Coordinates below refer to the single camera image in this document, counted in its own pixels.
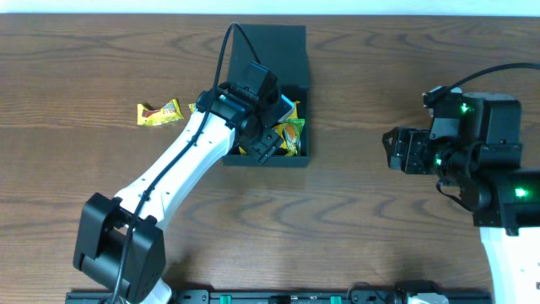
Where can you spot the yellow chocolate snack packet left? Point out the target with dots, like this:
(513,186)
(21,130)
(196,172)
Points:
(149,117)

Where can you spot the dark green open box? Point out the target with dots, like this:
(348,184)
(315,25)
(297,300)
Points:
(282,49)

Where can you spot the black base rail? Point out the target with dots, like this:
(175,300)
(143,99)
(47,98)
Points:
(356,296)

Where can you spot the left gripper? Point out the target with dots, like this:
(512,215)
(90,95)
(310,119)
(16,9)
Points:
(263,152)

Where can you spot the green yellow snack packet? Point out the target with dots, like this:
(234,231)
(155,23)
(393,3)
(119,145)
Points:
(292,130)

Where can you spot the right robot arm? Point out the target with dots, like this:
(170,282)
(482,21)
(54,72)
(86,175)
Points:
(473,143)

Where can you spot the yellow square snack packet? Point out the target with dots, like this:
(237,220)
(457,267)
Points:
(294,113)

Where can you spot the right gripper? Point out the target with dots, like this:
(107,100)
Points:
(409,143)

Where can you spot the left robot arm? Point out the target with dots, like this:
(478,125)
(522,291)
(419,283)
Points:
(121,240)

